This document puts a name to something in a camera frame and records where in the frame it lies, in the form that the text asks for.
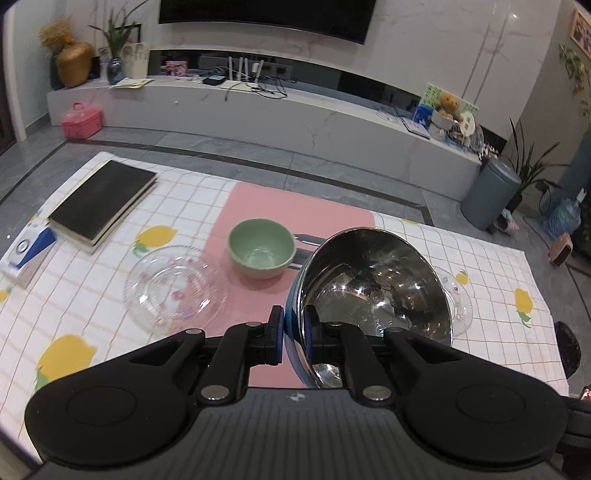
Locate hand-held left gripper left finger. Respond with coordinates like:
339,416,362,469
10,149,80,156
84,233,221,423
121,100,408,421
92,305,283,408

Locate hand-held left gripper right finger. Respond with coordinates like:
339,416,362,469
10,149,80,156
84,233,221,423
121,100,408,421
302,305,490,404

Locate stainless steel bowl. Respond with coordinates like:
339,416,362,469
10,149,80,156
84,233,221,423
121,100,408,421
285,227,454,388

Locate green ceramic bowl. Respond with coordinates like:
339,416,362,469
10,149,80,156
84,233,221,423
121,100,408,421
226,218,297,280

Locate glass plate with pink flowers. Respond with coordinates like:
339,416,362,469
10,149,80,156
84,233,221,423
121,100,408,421
123,246,227,330

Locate glass plate with coloured dots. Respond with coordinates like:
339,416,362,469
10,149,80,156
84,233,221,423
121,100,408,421
434,265,474,337

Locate checked lemon print tablecloth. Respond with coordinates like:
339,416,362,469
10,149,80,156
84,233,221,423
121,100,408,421
0,151,573,444

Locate black hardcover book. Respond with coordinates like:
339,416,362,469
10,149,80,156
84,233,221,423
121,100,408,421
47,160,159,256

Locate white marble tv cabinet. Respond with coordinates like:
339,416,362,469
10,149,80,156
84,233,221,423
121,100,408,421
46,46,485,201

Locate pink slipper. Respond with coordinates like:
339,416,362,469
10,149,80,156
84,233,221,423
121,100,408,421
495,210,520,234

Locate grey trash can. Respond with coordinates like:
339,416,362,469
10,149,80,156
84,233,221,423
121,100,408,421
461,157,522,230

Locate dark notebook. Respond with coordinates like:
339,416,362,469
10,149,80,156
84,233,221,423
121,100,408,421
401,116,431,137

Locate dark round object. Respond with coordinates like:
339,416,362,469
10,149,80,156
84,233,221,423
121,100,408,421
551,320,581,380

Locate blue and white box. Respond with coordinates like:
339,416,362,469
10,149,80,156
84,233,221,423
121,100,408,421
0,220,57,289

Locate small pink heater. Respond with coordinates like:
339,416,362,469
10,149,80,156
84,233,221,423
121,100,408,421
549,233,574,267

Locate white router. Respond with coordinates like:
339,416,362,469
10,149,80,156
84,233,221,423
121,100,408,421
228,55,264,84

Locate brown teddy bear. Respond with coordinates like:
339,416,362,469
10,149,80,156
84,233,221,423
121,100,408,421
434,91,462,121

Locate green picture card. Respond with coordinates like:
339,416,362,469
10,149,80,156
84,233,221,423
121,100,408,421
421,83,479,121

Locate blue water bottle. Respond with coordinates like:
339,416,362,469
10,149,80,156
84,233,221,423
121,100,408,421
542,191,581,241

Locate potted long-leaf plant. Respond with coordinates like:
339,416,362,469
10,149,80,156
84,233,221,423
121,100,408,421
507,117,574,210

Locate pink storage box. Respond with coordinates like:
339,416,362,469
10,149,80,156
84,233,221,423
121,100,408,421
61,103,102,138

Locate white patterned bag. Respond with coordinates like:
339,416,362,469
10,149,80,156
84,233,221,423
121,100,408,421
122,41,150,79

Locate green plant in blue vase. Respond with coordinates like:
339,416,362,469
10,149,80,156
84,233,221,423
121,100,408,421
90,0,149,86

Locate black television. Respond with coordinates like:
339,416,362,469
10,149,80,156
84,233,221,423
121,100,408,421
158,0,377,45

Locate gold vase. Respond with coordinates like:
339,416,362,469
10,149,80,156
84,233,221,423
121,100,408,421
56,41,94,88

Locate dried flower bunch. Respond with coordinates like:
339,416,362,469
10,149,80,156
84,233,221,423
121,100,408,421
39,16,75,51

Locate trailing green plant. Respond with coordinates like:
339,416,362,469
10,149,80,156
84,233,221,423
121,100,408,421
560,44,591,94

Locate black cables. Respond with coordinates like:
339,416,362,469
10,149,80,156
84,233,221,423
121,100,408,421
224,79,288,101

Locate framed wall picture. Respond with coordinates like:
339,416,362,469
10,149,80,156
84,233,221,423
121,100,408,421
570,9,591,49

